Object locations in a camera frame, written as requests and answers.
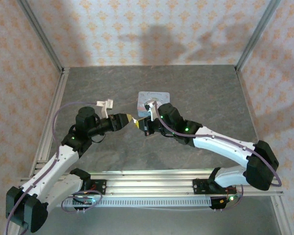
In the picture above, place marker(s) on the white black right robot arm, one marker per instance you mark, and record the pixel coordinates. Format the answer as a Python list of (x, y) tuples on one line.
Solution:
[(218, 147)]

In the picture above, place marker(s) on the black controller board with LEDs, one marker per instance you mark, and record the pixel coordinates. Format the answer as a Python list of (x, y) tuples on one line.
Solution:
[(220, 202), (85, 201)]

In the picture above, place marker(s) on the long horizontal aluminium rail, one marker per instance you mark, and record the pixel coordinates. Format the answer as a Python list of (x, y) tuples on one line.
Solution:
[(149, 182)]

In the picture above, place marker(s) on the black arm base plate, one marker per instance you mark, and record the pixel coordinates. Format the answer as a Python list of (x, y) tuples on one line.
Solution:
[(201, 186), (99, 187)]

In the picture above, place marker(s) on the aluminium upright post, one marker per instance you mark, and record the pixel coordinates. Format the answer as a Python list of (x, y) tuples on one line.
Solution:
[(257, 34), (40, 34)]

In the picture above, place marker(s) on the aluminium frame leg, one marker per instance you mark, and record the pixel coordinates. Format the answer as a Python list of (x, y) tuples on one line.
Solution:
[(283, 218)]

